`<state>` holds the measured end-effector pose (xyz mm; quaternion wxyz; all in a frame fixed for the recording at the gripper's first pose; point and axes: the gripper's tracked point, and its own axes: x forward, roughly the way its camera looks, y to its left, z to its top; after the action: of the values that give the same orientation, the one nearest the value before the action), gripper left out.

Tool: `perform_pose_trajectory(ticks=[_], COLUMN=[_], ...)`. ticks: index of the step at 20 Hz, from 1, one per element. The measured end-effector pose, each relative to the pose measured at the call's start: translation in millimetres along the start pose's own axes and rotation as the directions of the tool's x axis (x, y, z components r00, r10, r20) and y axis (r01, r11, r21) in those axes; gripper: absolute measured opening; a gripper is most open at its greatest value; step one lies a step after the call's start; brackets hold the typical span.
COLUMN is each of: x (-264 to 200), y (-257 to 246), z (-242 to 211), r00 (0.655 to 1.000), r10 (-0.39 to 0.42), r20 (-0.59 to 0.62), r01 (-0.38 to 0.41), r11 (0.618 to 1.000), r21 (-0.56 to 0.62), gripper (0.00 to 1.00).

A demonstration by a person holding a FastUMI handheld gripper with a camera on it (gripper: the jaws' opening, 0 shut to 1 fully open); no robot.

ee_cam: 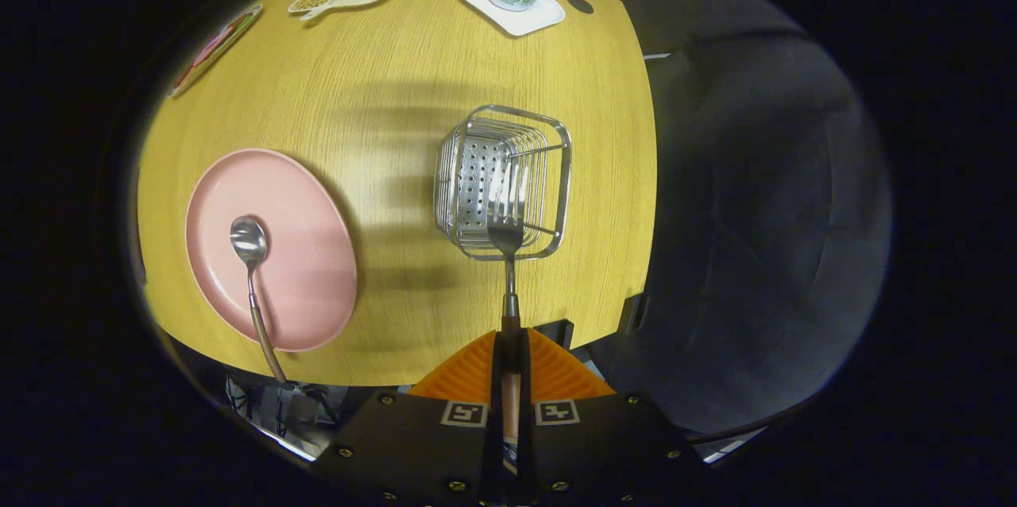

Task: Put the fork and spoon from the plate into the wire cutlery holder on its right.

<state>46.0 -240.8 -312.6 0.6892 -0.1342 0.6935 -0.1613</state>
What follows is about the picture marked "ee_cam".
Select pink plate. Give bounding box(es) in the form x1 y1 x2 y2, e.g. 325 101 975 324
185 148 358 353

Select metal fork with wooden handle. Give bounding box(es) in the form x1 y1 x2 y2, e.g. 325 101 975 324
485 173 526 476

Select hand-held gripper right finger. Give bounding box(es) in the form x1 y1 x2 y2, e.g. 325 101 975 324
518 327 704 507

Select round plate with food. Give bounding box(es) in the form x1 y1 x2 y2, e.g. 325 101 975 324
167 4 264 99

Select metal spoon with wooden handle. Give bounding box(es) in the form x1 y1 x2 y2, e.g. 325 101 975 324
230 215 291 385

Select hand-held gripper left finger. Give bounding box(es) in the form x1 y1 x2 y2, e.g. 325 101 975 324
316 330 501 507

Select white square coaster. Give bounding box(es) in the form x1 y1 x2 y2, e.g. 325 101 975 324
458 0 567 38

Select metal wire cutlery basket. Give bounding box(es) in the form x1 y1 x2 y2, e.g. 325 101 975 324
434 104 573 262

